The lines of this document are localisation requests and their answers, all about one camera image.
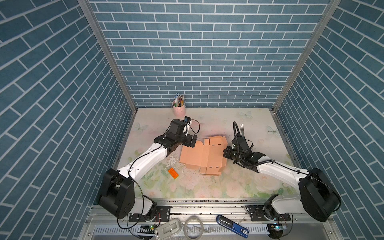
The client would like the orange toy brick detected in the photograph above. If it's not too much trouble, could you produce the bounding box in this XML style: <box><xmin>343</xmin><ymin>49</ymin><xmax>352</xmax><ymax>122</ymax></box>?
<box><xmin>168</xmin><ymin>168</ymin><xmax>179</xmax><ymax>179</ymax></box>

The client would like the blue handheld device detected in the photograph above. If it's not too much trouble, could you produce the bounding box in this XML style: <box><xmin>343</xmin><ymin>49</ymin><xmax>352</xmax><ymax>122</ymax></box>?
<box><xmin>216</xmin><ymin>215</ymin><xmax>249</xmax><ymax>239</ymax></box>

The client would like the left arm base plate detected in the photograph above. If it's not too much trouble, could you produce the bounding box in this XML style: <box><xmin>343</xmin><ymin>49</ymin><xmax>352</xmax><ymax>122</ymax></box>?
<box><xmin>128</xmin><ymin>206</ymin><xmax>171</xmax><ymax>223</ymax></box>

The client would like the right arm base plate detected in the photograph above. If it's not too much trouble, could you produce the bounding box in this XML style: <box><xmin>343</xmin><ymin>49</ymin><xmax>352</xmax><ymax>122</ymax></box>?
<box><xmin>245</xmin><ymin>205</ymin><xmax>291</xmax><ymax>223</ymax></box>

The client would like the fork with teal handle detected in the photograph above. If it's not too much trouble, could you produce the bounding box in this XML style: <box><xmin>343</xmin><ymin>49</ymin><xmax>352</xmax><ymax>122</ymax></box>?
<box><xmin>240</xmin><ymin>124</ymin><xmax>245</xmax><ymax>137</ymax></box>

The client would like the coiled grey cable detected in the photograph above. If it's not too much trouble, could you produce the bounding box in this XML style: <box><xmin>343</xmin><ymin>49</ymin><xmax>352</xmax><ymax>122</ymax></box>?
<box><xmin>183</xmin><ymin>215</ymin><xmax>205</xmax><ymax>240</ymax></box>

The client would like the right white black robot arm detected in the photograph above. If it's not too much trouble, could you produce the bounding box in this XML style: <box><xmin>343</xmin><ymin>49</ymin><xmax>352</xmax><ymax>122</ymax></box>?
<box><xmin>223</xmin><ymin>134</ymin><xmax>342</xmax><ymax>222</ymax></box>

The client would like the grey handheld device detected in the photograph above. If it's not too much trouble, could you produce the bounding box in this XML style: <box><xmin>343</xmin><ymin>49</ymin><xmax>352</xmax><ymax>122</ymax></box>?
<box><xmin>155</xmin><ymin>219</ymin><xmax>182</xmax><ymax>240</ymax></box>

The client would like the orange paper box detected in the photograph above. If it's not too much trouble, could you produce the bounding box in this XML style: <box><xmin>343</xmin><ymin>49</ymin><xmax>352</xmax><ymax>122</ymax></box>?
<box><xmin>180</xmin><ymin>136</ymin><xmax>228</xmax><ymax>176</ymax></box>

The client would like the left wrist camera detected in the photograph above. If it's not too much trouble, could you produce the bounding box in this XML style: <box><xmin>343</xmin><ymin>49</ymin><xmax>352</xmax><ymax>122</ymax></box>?
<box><xmin>183</xmin><ymin>116</ymin><xmax>192</xmax><ymax>125</ymax></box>

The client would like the aluminium frame rail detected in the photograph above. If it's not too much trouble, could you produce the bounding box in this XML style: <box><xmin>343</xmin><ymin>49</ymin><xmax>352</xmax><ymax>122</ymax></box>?
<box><xmin>85</xmin><ymin>199</ymin><xmax>337</xmax><ymax>226</ymax></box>

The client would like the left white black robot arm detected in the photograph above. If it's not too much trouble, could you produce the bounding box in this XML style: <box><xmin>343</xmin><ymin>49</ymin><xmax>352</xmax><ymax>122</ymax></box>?
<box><xmin>97</xmin><ymin>117</ymin><xmax>197</xmax><ymax>220</ymax></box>

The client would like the pink metal pen cup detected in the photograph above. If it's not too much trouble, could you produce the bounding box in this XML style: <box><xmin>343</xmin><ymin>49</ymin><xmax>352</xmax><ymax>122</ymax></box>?
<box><xmin>172</xmin><ymin>101</ymin><xmax>186</xmax><ymax>119</ymax></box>

